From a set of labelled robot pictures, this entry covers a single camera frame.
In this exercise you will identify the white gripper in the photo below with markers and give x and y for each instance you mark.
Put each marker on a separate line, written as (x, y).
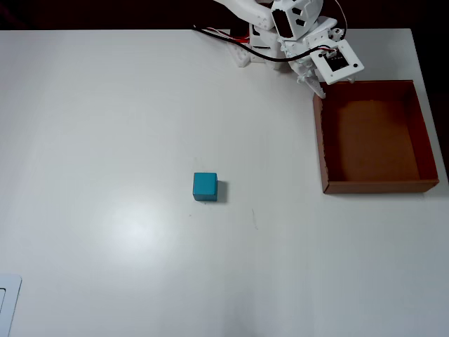
(313, 83)

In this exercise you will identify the blue cube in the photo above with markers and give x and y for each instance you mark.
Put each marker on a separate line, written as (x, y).
(205, 184)

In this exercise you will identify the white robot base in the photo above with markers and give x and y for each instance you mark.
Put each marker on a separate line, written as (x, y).
(259, 40)

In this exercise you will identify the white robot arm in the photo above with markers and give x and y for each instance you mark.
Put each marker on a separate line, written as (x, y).
(245, 10)

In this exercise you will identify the brown cardboard box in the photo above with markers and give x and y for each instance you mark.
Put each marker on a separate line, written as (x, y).
(372, 147)

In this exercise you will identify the red white base wiring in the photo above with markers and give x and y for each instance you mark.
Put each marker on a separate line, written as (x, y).
(242, 38)

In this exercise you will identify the white flat device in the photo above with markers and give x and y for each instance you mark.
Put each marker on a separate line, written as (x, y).
(8, 302)

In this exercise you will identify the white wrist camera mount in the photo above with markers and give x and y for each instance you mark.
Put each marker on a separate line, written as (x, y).
(347, 72)

